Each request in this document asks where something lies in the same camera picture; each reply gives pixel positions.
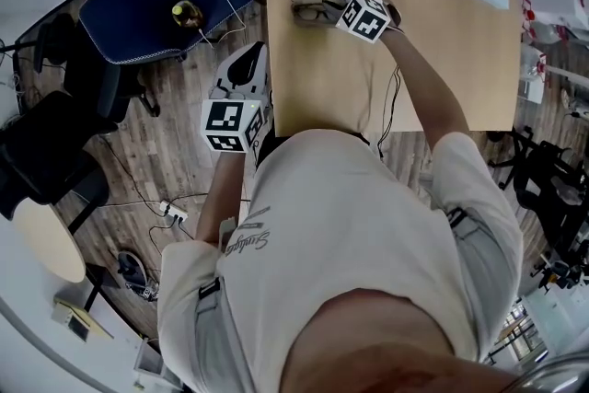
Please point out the person's head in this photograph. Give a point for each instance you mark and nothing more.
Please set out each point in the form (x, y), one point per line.
(382, 345)

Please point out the blue office chair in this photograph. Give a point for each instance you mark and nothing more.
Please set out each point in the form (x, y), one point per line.
(152, 0)

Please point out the dark-framed eyeglasses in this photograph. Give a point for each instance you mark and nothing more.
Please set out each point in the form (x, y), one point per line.
(313, 12)

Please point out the black headrest office chair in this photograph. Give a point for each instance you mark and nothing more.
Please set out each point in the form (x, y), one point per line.
(46, 147)

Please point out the person's light grey shirt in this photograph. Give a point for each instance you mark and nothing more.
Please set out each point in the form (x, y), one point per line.
(345, 221)

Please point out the person's right forearm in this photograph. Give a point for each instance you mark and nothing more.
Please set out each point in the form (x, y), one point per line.
(428, 92)

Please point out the round wooden side table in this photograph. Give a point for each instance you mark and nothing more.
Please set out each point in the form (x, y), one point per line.
(50, 239)

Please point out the black wheeled chair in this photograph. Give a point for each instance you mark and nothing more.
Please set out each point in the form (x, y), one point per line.
(547, 184)

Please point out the small white box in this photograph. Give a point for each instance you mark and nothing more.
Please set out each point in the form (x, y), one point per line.
(531, 89)

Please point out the small beige appliance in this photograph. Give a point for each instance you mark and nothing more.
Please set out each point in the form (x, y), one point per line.
(76, 320)

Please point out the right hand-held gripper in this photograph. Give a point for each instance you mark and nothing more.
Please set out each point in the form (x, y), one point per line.
(366, 16)

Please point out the white power strip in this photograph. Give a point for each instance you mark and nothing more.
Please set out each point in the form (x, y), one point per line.
(174, 211)

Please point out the clear container with red clasps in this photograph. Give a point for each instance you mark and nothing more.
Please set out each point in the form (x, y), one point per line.
(557, 26)
(534, 62)

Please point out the black floor device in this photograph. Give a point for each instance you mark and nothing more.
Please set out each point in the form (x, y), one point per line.
(133, 273)

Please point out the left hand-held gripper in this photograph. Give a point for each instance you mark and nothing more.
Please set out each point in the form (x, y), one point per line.
(225, 124)

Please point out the person's black trousers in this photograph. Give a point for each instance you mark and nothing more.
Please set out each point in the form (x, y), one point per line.
(271, 147)

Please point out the person's left forearm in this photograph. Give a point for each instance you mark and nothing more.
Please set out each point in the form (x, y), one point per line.
(221, 198)

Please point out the yellow-capped drink bottle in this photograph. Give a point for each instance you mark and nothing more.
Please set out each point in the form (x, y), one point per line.
(186, 14)

